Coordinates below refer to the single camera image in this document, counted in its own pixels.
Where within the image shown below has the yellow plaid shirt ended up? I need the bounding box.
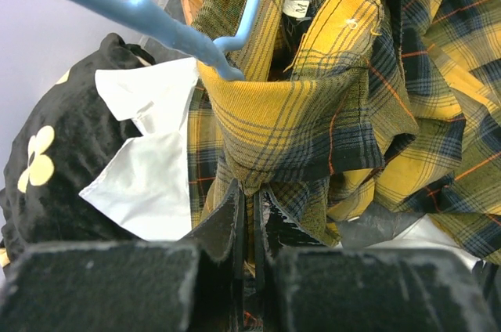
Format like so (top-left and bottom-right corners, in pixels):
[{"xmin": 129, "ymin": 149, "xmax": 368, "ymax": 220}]
[{"xmin": 186, "ymin": 0, "xmax": 501, "ymax": 329}]

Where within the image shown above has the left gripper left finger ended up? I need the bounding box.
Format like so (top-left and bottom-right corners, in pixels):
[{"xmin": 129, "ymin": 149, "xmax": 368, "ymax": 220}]
[{"xmin": 1, "ymin": 181, "xmax": 243, "ymax": 331}]

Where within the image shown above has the black flower-pattern garment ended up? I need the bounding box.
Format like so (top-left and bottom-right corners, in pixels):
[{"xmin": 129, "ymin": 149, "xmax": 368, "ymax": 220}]
[{"xmin": 1, "ymin": 33, "xmax": 156, "ymax": 271}]

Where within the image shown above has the light blue wire hanger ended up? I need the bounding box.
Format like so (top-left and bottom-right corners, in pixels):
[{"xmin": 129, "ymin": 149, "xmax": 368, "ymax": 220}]
[{"xmin": 69, "ymin": 0, "xmax": 260, "ymax": 81}]

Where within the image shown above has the white shirt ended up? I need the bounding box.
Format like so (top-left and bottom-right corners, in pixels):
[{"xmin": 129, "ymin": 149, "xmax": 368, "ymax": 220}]
[{"xmin": 79, "ymin": 58, "xmax": 199, "ymax": 241}]

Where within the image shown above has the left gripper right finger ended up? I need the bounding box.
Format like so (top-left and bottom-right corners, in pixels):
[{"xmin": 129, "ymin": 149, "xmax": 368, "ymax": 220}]
[{"xmin": 254, "ymin": 189, "xmax": 500, "ymax": 331}]

